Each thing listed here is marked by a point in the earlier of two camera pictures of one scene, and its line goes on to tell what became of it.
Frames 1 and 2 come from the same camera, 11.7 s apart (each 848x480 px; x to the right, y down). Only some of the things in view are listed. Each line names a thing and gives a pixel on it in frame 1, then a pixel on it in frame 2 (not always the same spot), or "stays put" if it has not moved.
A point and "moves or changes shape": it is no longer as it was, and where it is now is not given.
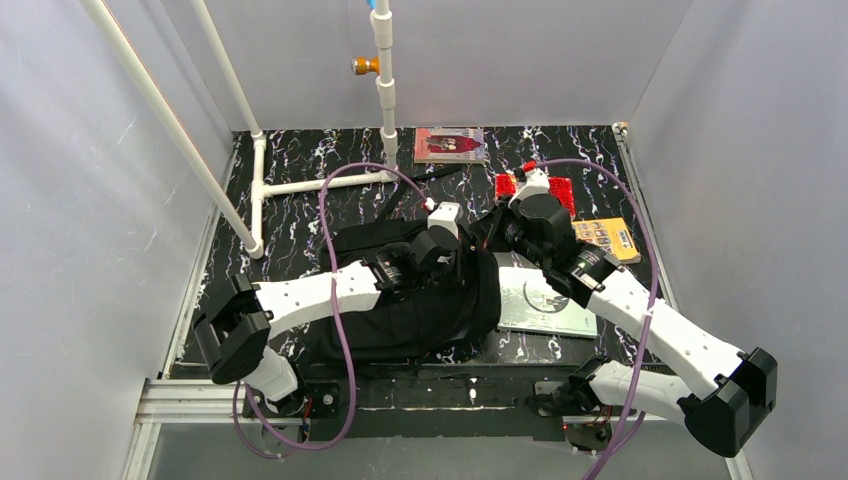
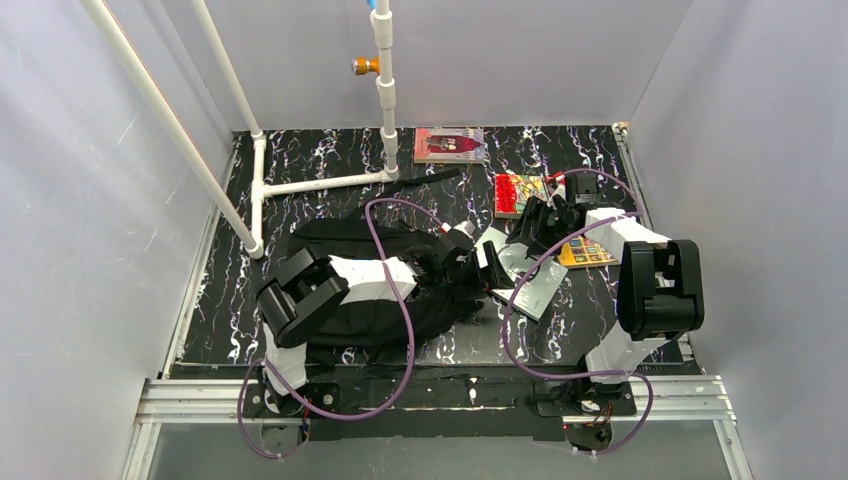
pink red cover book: x=449 y=145 stays put
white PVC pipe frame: x=261 y=189 stays put
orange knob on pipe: x=361 y=65 stays put
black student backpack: x=451 y=312 moves or changes shape
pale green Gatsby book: x=528 y=303 moves or changes shape
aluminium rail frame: x=163 y=399 stays put
